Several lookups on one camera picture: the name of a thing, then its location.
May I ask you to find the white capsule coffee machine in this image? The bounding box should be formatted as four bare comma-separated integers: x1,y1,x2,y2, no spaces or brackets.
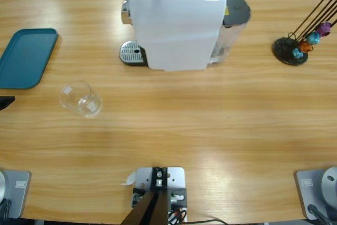
120,0,227,73

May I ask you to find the teal coffee capsule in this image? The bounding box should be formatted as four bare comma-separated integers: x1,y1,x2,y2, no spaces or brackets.
306,31,321,45

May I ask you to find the orange coffee capsule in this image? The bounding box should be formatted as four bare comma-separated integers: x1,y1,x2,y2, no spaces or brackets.
299,41,314,53

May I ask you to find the black capsule holder with rods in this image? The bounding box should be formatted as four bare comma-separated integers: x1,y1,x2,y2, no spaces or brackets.
272,0,337,66

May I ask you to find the white block with dark post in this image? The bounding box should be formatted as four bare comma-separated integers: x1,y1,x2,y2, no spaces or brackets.
120,166,188,225

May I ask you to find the teal plastic tray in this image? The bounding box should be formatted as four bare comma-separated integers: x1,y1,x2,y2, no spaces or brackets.
0,28,59,90

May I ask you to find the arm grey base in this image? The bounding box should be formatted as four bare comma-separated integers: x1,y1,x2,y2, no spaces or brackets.
0,169,32,219
294,166,337,220

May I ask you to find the clear drinking glass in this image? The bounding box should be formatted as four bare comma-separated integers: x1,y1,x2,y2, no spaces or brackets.
59,80,103,119

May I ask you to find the purple coffee capsule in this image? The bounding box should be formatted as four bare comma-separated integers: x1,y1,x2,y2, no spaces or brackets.
315,22,331,37

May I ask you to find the white tape tag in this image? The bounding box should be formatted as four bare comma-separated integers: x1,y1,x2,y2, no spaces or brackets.
121,171,137,186

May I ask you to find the blue coffee capsule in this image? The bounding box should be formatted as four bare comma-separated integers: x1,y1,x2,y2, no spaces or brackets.
292,47,304,60

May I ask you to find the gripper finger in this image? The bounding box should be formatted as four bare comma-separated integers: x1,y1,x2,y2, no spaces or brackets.
0,95,16,111

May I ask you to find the clear water tank dark lid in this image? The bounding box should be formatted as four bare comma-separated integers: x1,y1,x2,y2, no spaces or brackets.
207,0,252,65

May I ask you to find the black base cable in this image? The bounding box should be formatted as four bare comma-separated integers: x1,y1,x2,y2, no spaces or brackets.
306,203,333,225
0,198,13,220

